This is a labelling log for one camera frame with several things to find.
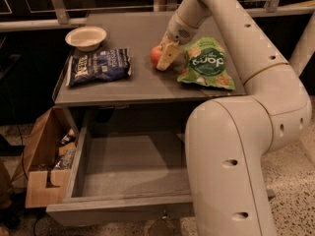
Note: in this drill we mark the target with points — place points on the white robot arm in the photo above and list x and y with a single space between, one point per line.
242 115

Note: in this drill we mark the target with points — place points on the white paper bowl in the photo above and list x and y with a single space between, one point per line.
86 38

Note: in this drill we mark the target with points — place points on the metal window railing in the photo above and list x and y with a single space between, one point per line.
62 14

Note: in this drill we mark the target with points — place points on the snack packets in box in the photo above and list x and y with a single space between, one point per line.
66 151

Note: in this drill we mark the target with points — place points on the grey cabinet with top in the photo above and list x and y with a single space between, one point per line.
139 33

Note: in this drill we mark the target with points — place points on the red apple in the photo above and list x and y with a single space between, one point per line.
155 55

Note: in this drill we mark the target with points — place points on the white table leg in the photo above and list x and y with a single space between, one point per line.
304 48

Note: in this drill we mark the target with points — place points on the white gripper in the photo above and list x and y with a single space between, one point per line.
178 30

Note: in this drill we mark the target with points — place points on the blue chip bag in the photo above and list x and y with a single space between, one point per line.
99 66

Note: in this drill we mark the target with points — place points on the open grey top drawer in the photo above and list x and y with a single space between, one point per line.
127 173

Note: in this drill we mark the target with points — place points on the wooden side box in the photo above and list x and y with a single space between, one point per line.
35 172

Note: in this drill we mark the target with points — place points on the green snack bag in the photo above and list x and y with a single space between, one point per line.
205 65

